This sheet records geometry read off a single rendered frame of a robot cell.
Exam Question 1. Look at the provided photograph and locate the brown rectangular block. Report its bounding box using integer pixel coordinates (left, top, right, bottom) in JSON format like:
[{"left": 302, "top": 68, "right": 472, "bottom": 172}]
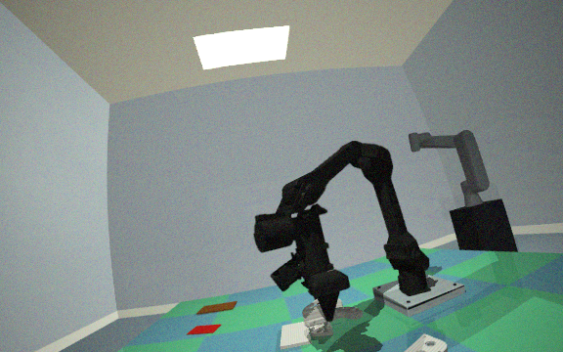
[{"left": 197, "top": 301, "right": 238, "bottom": 315}]

